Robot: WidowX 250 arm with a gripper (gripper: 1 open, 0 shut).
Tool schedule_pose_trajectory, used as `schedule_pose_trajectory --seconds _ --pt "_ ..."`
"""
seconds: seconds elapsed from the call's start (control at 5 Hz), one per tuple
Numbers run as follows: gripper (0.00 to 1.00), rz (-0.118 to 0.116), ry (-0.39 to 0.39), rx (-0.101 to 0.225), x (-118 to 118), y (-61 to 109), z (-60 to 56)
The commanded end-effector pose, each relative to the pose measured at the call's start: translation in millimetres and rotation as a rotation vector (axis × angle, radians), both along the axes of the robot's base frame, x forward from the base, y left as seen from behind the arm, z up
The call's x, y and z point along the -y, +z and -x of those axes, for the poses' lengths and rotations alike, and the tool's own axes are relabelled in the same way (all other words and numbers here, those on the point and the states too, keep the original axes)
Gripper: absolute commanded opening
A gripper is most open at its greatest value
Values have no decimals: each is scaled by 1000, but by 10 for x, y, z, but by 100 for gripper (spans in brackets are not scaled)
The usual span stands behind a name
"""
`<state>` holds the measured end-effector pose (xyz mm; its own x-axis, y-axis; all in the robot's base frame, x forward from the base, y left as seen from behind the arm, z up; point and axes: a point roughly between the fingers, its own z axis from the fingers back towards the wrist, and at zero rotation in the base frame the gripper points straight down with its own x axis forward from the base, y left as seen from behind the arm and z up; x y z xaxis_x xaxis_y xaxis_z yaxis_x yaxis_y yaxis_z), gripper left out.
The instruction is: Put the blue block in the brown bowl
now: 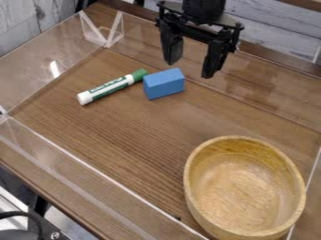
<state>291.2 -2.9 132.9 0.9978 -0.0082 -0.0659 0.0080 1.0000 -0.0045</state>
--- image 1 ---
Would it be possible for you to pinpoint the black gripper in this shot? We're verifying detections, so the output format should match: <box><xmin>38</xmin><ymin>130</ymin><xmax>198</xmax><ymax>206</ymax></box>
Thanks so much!
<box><xmin>157</xmin><ymin>0</ymin><xmax>245</xmax><ymax>79</ymax></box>

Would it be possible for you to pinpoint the blue foam block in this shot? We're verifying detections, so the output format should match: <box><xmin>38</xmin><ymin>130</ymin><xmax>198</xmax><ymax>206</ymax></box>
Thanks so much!
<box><xmin>144</xmin><ymin>67</ymin><xmax>186</xmax><ymax>100</ymax></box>

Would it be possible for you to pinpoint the brown wooden bowl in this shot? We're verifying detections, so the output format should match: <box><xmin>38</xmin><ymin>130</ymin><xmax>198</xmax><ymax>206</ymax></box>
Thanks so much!
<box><xmin>184</xmin><ymin>135</ymin><xmax>307</xmax><ymax>240</ymax></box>

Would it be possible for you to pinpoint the green white dry-erase marker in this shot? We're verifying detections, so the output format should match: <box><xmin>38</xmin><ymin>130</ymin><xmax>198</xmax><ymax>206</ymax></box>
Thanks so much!
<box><xmin>77</xmin><ymin>68</ymin><xmax>149</xmax><ymax>105</ymax></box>

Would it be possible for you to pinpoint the black table leg bracket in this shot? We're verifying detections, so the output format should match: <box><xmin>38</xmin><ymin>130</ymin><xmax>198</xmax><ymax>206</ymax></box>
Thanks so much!
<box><xmin>28</xmin><ymin>195</ymin><xmax>70</xmax><ymax>240</ymax></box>

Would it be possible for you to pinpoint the black cable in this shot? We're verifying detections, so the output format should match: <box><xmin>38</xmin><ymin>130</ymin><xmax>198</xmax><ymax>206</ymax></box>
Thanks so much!
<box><xmin>0</xmin><ymin>210</ymin><xmax>46</xmax><ymax>240</ymax></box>

